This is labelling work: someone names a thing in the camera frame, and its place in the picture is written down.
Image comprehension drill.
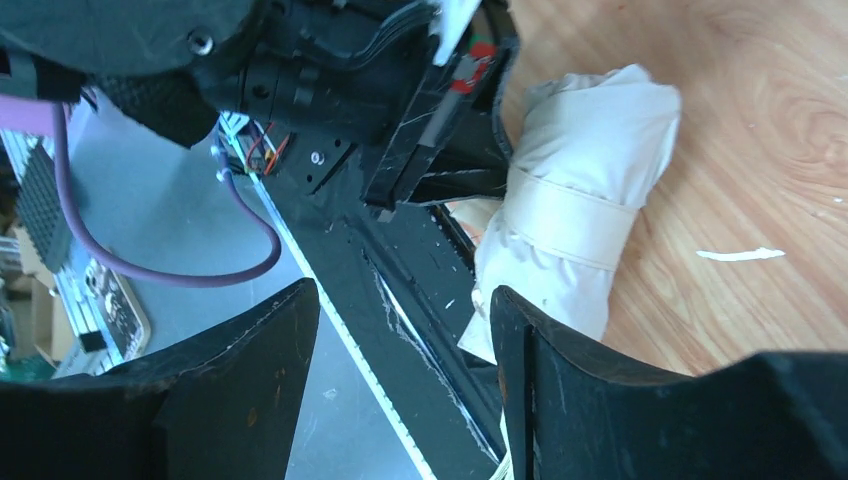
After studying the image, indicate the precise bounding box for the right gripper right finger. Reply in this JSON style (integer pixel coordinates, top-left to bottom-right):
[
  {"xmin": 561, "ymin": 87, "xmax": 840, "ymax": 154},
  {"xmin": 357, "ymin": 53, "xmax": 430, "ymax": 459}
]
[{"xmin": 491, "ymin": 286, "xmax": 847, "ymax": 479}]

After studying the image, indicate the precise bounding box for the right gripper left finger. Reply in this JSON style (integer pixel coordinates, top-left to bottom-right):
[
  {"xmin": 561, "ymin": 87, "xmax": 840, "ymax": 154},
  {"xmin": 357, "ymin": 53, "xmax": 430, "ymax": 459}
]
[{"xmin": 1, "ymin": 278, "xmax": 320, "ymax": 479}]

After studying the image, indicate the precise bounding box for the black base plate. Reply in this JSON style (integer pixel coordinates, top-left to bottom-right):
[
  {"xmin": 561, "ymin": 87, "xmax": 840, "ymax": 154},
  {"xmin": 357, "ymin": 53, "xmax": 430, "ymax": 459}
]
[{"xmin": 261, "ymin": 126, "xmax": 504, "ymax": 479}]

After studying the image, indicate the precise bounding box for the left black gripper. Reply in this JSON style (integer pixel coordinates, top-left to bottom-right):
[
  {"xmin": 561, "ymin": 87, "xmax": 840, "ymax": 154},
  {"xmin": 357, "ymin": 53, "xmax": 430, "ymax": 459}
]
[{"xmin": 238, "ymin": 1, "xmax": 520, "ymax": 206}]

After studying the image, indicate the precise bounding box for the beige folding umbrella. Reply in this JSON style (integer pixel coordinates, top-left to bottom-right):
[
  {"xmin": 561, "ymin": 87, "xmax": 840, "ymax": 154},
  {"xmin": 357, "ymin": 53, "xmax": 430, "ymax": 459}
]
[{"xmin": 458, "ymin": 64, "xmax": 682, "ymax": 363}]

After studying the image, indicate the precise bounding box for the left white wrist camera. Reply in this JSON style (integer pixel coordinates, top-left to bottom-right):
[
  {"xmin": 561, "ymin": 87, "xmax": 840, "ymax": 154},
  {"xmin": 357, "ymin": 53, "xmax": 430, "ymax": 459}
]
[{"xmin": 428, "ymin": 0, "xmax": 481, "ymax": 67}]

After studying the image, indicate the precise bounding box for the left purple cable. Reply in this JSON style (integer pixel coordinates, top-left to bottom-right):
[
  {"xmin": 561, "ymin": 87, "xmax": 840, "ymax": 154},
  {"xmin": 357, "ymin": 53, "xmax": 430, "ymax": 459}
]
[{"xmin": 0, "ymin": 92, "xmax": 283, "ymax": 289}]

